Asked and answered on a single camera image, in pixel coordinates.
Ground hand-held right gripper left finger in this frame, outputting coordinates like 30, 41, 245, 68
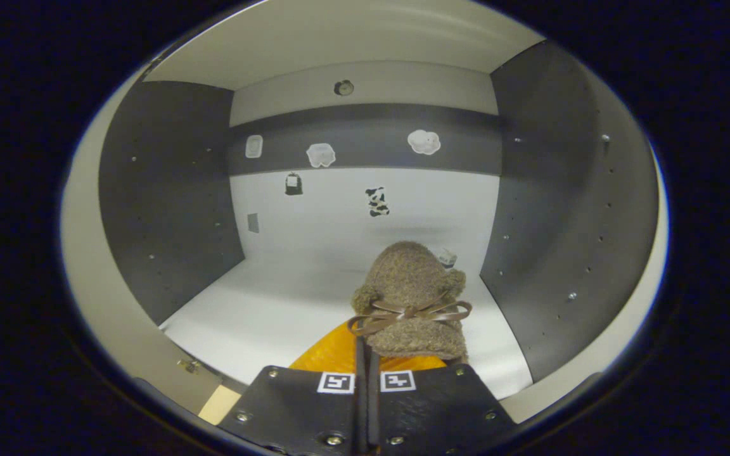
219, 320, 372, 456

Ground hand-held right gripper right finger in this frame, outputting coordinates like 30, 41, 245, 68
368, 355, 518, 456

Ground white shoe cabinet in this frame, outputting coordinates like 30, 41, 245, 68
61, 0, 671, 426

